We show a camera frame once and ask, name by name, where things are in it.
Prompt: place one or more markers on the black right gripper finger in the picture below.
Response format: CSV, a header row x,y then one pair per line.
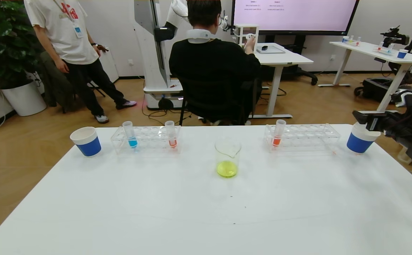
x,y
377,124
367,114

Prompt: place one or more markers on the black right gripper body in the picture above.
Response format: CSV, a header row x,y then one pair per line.
x,y
371,121

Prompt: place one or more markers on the blue pigment test tube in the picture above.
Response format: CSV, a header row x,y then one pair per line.
x,y
132,140

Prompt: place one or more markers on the white desk with test tubes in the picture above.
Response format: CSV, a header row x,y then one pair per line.
x,y
369,49

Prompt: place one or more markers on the small test tube rack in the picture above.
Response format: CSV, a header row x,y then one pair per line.
x,y
354,41
384,49

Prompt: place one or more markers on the clear acrylic test tube rack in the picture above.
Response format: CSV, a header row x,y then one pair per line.
x,y
298,140
152,141

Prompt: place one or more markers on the orange pigment test tube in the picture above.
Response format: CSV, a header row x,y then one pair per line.
x,y
172,141
276,141

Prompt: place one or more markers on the clear glass beaker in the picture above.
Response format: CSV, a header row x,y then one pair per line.
x,y
227,169

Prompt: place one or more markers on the blue white paper cup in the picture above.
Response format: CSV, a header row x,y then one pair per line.
x,y
358,143
89,146

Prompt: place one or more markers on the black mobile robot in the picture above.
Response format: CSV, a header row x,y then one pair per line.
x,y
376,90

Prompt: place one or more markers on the black display stand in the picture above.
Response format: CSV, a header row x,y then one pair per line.
x,y
298,72

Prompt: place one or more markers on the white desk with drawers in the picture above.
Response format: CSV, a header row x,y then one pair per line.
x,y
280,58

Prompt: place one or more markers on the grey tablet pad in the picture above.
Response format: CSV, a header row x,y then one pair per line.
x,y
271,50

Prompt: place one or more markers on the white handheld controller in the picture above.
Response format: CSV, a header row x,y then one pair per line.
x,y
250,36

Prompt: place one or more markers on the white desktop drawer organiser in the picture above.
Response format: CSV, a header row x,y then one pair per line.
x,y
239,33

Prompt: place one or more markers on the seated person in black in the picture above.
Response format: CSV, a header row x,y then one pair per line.
x,y
213,71

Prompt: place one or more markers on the black office chair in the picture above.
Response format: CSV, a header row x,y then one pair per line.
x,y
182,114

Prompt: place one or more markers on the white neck band device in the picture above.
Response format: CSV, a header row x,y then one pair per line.
x,y
199,35

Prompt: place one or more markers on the white robot tower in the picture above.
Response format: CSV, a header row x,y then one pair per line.
x,y
152,53

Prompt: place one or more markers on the standing person white t-shirt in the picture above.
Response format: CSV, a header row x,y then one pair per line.
x,y
64,35

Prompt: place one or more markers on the olive green jacket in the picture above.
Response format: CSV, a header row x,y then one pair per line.
x,y
50,85

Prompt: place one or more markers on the white plant pot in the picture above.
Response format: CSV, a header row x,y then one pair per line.
x,y
25,100

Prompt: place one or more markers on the green leafy plant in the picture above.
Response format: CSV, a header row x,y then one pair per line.
x,y
4,35

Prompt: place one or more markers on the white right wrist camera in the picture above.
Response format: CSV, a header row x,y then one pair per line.
x,y
404,97

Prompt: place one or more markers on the large wall display screen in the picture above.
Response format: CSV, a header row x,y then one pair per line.
x,y
298,16

